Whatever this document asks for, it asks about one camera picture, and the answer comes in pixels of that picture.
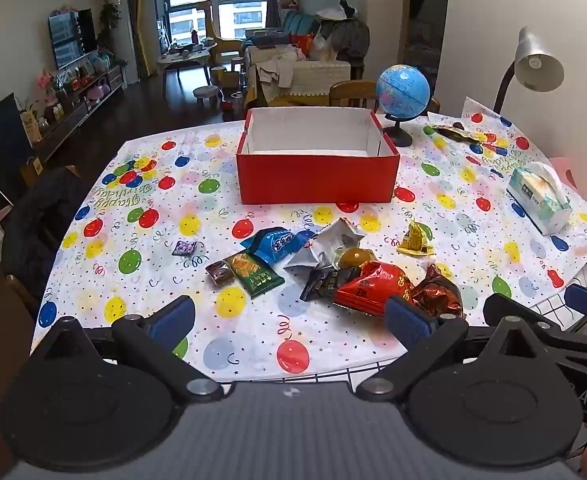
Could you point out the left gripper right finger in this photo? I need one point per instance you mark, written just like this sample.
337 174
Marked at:
429 343

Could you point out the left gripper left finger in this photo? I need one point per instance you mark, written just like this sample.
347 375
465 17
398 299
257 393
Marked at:
148 344

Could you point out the copper foil snack bag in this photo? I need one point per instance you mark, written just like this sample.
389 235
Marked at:
437 295

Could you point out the red snack bag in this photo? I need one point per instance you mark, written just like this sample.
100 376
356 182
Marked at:
376 284

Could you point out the yellow gold candy packet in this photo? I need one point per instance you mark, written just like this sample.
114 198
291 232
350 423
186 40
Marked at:
415 242

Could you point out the brown jelly cube candy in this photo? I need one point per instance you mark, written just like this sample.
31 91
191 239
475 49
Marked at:
220 273

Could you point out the purple candy wrapper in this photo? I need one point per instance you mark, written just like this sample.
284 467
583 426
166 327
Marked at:
184 248

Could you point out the braised egg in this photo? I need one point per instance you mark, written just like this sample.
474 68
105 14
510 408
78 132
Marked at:
355 256

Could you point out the black cookie packet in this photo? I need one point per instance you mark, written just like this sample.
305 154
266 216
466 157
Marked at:
324 283

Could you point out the green cracker packet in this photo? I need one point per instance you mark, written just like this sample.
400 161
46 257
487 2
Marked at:
256 276

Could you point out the silver white snack bag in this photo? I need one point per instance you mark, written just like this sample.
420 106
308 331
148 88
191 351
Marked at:
327 246

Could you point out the blue snack packet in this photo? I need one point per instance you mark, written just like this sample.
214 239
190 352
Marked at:
275 244

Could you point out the balloon pattern tablecloth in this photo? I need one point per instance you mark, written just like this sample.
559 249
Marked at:
165 219

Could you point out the tissue pack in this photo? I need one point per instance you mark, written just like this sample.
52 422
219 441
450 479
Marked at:
538 190

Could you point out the red cardboard box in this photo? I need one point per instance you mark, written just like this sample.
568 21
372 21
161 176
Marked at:
315 155

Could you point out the tv console shelf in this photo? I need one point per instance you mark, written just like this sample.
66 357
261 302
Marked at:
61 120

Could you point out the blue desk globe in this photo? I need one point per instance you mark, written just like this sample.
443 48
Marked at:
403 93

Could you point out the grey desk lamp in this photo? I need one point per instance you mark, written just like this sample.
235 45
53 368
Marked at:
533 67

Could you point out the wooden chair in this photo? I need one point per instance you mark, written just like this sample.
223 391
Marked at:
354 93

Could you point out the small white stool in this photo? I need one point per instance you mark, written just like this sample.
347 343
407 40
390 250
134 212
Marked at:
208 93

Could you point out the round coffee table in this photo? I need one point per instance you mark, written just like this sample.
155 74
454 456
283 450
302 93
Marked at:
177 61

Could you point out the sofa with cream cover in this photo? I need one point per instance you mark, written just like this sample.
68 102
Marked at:
282 76

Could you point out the television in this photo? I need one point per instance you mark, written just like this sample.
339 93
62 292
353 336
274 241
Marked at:
72 36

